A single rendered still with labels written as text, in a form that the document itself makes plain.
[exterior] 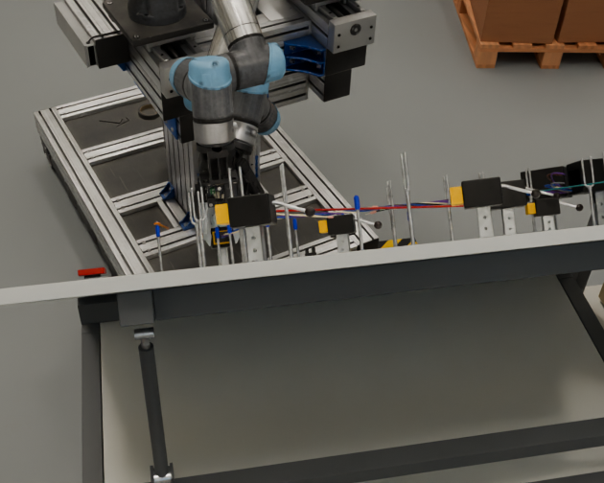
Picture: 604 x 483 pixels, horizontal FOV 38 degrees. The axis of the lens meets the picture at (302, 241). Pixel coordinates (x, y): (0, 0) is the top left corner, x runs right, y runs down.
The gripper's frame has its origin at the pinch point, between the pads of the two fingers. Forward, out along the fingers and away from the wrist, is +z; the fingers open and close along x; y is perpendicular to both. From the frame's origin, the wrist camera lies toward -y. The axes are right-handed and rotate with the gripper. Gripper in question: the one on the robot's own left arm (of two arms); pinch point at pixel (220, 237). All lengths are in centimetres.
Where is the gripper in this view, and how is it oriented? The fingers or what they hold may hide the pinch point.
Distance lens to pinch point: 188.1
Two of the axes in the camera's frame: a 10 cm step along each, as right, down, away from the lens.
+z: -2.3, 9.7, -0.9
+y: -5.8, -2.1, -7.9
